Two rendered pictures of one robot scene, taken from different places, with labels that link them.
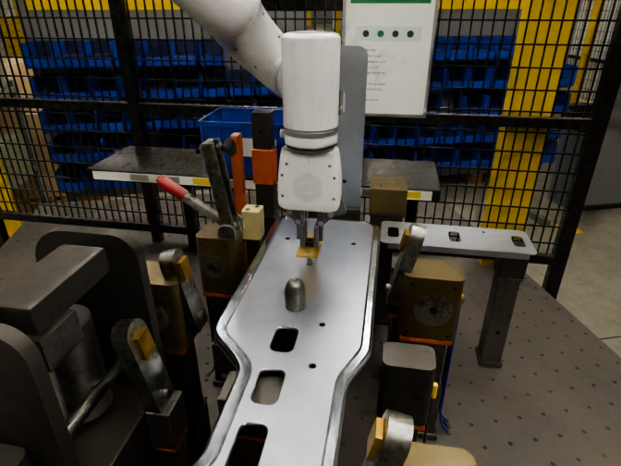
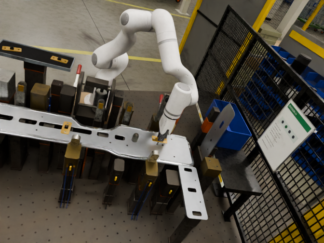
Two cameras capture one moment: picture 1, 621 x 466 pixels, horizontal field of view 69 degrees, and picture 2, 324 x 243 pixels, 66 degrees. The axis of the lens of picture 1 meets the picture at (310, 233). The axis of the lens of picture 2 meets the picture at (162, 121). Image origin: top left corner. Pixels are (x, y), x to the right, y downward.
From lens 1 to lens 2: 100 cm
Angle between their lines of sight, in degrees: 51
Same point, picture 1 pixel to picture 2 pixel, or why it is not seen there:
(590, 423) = not seen: outside the picture
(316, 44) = (175, 89)
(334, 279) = (150, 149)
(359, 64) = (231, 117)
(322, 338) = (121, 144)
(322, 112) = (169, 106)
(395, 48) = (285, 137)
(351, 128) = (218, 135)
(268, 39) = (187, 82)
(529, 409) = not seen: outside the picture
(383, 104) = (267, 152)
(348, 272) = not seen: hidden behind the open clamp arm
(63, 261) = (101, 81)
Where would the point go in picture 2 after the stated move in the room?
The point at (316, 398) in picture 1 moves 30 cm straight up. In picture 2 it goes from (99, 142) to (112, 93)
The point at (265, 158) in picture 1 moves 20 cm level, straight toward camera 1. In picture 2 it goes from (206, 122) to (177, 122)
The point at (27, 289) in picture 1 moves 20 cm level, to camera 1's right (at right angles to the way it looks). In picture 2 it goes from (91, 79) to (94, 104)
